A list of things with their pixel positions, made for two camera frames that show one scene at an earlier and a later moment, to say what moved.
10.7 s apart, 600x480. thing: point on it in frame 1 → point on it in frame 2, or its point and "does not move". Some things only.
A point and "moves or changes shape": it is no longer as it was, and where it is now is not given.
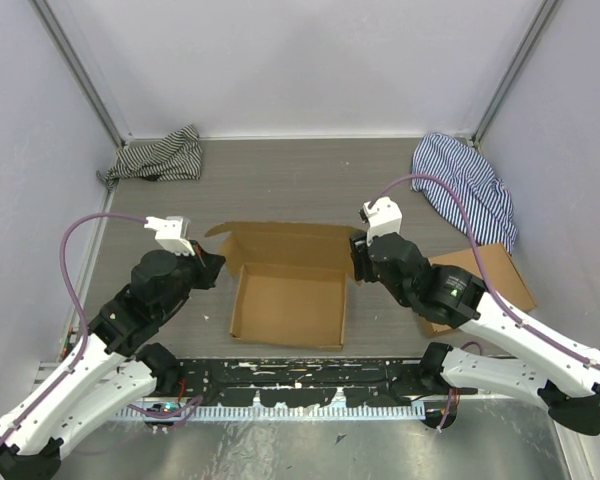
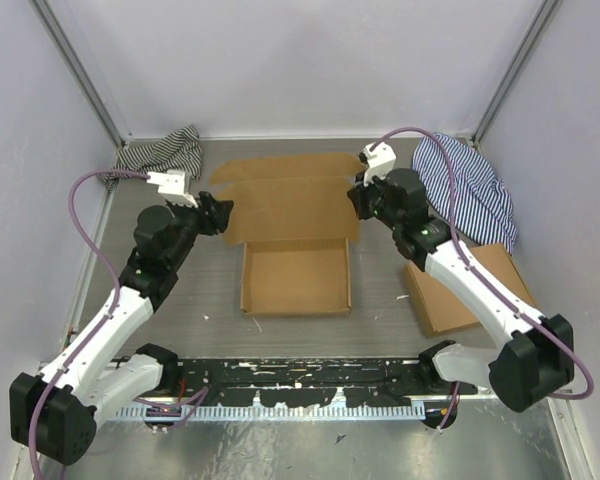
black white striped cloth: (177, 157) does not move
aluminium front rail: (49, 373) does not move
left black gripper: (209, 265) → (215, 221)
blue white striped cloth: (488, 199) does not move
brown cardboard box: (292, 281) moves or changes shape
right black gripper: (361, 258) → (360, 192)
